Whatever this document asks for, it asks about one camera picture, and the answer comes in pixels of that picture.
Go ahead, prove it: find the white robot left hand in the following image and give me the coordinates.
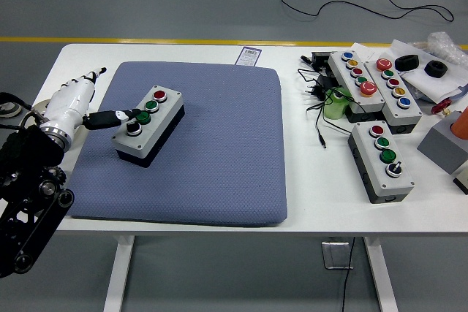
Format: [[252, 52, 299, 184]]
[[39, 66, 144, 138]]

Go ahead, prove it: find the grey four-button control box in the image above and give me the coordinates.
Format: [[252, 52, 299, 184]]
[[347, 121, 415, 205], [111, 84, 186, 169]]

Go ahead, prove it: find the grey five-button control box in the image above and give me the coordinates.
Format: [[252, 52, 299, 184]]
[[365, 58, 423, 135], [328, 50, 385, 123]]

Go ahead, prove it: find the beige dish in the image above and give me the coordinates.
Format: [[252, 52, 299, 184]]
[[33, 98, 56, 115]]

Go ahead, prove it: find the person's shoe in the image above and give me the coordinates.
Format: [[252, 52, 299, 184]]
[[0, 102, 23, 121]]

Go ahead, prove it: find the blue-grey padded mat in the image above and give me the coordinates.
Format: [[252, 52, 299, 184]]
[[67, 61, 289, 228]]

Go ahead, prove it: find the white table leg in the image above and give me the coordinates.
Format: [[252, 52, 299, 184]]
[[363, 235, 399, 312], [102, 235, 135, 312]]

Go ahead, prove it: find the purple-edged label card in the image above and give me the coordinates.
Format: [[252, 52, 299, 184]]
[[235, 46, 263, 67]]

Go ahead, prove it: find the black electronic module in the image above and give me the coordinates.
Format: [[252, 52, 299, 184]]
[[300, 51, 336, 72]]

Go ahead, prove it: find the small white paper sheet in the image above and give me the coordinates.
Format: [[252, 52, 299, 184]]
[[350, 42, 394, 63]]

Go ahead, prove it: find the large white paper sheet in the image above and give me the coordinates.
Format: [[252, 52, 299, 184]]
[[388, 39, 468, 100]]

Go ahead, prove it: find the grey block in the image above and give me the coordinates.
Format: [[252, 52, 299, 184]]
[[416, 110, 468, 175]]

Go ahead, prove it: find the clear bubble wrap bag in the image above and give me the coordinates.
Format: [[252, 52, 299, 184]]
[[416, 31, 468, 68]]

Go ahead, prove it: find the orange cylinder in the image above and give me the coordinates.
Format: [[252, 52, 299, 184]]
[[450, 105, 468, 137]]

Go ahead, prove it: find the white and black box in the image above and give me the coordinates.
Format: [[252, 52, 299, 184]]
[[452, 160, 468, 195]]

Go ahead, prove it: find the black power adapter with cord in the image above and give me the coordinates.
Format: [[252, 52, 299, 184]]
[[296, 66, 363, 151]]

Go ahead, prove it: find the grey metal bracket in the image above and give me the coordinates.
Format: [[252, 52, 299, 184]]
[[321, 240, 355, 271]]

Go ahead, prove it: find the black hanging cable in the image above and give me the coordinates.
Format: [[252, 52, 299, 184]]
[[339, 235, 356, 312]]

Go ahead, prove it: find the black foam ring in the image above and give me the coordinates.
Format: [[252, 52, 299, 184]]
[[424, 59, 448, 78], [394, 54, 420, 72]]

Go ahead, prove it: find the red valve handle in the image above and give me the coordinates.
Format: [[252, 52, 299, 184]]
[[430, 98, 454, 115]]

